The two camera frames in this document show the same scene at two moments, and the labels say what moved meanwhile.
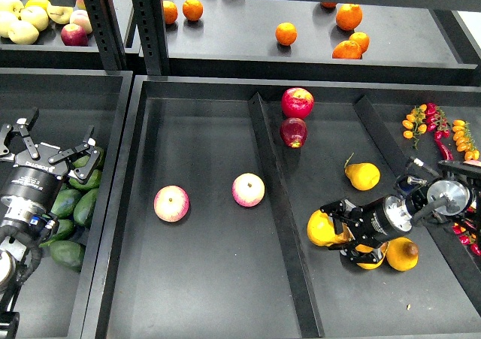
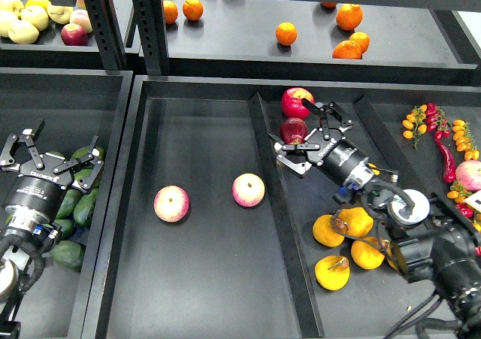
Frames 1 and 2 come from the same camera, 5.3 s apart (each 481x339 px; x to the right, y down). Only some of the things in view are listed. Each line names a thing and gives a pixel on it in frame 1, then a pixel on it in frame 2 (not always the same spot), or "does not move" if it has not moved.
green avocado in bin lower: [85, 207] does not move
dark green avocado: [68, 254] does not move
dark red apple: [293, 131] does not move
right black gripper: [380, 220] → [336, 155]
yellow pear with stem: [322, 231] → [332, 273]
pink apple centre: [248, 189] does not move
